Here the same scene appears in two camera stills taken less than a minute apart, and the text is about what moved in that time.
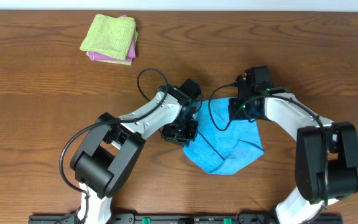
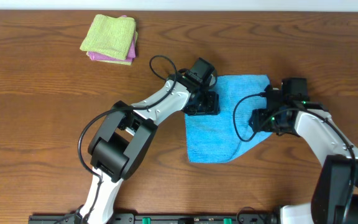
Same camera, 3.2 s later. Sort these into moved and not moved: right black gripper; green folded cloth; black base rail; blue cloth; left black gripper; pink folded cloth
Moved: blue cloth; left black gripper; right black gripper
Not moved: pink folded cloth; green folded cloth; black base rail
